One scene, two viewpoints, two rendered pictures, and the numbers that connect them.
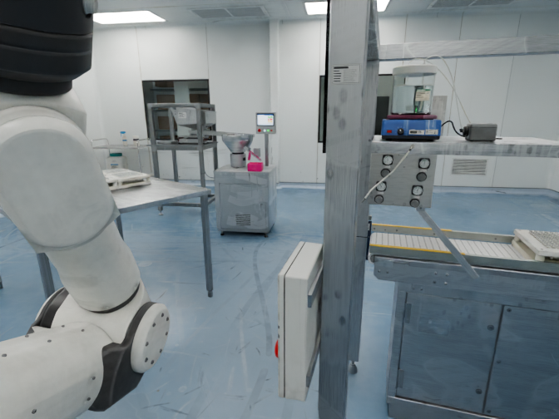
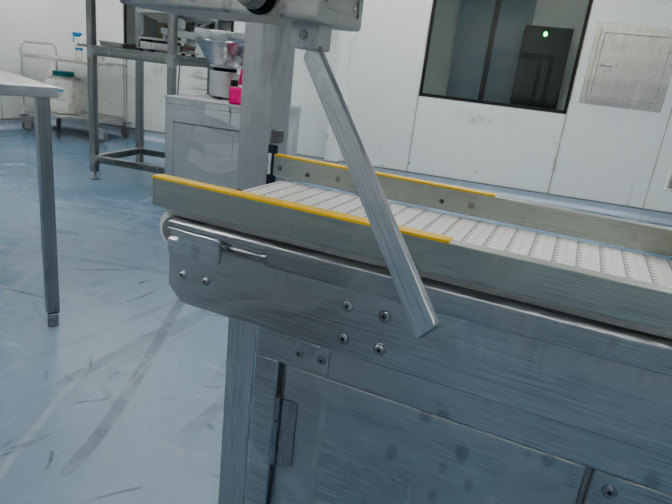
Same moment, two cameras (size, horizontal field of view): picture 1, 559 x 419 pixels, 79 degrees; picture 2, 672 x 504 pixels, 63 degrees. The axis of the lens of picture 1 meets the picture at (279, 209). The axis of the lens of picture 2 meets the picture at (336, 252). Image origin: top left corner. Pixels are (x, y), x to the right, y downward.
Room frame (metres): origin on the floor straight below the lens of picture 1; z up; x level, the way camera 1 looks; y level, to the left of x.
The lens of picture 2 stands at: (0.67, -0.63, 1.00)
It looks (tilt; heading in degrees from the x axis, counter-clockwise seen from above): 18 degrees down; 5
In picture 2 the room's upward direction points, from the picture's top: 7 degrees clockwise
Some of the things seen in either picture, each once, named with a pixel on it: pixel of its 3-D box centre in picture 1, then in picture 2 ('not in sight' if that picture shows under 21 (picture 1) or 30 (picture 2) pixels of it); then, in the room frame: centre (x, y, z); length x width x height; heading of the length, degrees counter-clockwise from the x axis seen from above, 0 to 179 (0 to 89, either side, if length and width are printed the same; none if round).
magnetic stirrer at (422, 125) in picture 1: (408, 127); not in sight; (1.33, -0.49, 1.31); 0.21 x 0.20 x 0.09; 163
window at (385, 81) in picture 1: (358, 109); (502, 40); (6.28, -1.39, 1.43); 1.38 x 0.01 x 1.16; 81
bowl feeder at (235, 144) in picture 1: (243, 150); (235, 67); (4.02, 0.42, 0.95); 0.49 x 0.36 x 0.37; 81
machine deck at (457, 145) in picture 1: (457, 144); not in sight; (1.32, -0.68, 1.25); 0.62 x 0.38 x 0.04; 73
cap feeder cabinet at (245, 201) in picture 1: (247, 199); (233, 164); (3.96, 0.38, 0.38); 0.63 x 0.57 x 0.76; 81
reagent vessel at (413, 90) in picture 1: (413, 88); not in sight; (1.33, -0.49, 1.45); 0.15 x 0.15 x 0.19
